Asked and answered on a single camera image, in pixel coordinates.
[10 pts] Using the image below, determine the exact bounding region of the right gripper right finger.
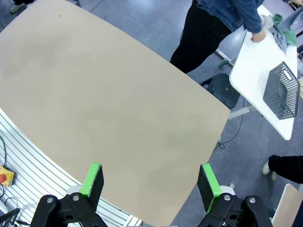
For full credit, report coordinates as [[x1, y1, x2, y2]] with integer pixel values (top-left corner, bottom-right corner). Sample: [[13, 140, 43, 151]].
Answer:
[[197, 163, 274, 227]]

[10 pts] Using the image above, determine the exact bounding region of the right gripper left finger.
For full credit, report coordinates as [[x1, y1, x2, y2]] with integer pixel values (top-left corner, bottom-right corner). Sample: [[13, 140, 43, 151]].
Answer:
[[30, 162, 105, 227]]

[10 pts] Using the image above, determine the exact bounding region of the dark grey mesh basket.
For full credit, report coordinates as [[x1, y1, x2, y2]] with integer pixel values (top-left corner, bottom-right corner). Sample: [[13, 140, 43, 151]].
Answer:
[[263, 61, 301, 121]]

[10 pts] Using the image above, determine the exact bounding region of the light blue towel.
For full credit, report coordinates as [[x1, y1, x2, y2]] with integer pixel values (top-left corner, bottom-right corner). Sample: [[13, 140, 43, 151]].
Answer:
[[272, 9, 303, 56]]

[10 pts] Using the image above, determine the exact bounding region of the green towel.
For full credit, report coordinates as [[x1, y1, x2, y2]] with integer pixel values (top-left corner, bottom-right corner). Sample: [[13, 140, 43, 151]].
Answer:
[[273, 13, 298, 47]]

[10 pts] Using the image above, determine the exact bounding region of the white towel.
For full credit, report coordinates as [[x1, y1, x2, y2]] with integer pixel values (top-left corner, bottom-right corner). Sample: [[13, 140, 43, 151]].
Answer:
[[259, 14, 275, 30]]

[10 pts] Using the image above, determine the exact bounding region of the person's right forearm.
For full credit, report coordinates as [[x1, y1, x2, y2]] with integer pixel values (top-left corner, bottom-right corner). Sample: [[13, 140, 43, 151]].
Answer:
[[238, 7, 264, 34]]

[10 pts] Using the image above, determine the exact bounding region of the person's right hand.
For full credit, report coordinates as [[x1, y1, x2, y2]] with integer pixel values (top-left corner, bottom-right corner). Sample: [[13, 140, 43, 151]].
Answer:
[[250, 29, 267, 44]]

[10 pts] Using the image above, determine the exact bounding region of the bystander in black trousers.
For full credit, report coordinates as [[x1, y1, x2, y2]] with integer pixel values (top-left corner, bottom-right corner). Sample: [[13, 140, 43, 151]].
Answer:
[[262, 155, 303, 184]]

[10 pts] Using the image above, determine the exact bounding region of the yellow emergency stop box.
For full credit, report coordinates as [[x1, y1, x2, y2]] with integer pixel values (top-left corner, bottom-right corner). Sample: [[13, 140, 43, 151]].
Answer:
[[0, 165, 15, 188]]

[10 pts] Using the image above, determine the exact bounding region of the black plastic stool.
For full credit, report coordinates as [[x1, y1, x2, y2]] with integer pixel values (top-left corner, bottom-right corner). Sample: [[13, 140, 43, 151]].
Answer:
[[201, 72, 241, 110]]

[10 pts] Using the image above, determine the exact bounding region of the white side table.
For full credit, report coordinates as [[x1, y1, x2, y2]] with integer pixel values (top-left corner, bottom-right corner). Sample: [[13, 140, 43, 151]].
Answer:
[[214, 4, 303, 140]]

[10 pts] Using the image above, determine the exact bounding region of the person in denim jacket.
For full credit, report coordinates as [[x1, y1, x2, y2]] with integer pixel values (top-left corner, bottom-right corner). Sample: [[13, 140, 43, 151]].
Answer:
[[169, 0, 266, 74]]

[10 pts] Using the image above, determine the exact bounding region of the grey shoe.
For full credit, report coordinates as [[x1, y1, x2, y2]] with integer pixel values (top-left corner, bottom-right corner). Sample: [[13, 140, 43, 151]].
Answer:
[[9, 2, 27, 14]]

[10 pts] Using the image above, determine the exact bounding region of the thin black floor cable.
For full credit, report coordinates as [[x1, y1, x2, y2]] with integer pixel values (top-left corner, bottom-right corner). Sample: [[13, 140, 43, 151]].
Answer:
[[212, 96, 245, 152]]

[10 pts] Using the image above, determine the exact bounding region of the aluminium slotted base plate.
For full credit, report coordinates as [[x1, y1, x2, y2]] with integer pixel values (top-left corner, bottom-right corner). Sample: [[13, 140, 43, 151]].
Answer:
[[0, 107, 144, 227]]

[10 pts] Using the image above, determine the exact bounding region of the black cable bundle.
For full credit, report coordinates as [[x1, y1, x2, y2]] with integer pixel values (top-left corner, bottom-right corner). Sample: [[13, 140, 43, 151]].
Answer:
[[0, 183, 31, 227]]

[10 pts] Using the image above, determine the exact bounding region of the green cable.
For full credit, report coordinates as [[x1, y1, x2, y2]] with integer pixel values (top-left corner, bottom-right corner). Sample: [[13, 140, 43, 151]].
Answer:
[[0, 135, 8, 167]]

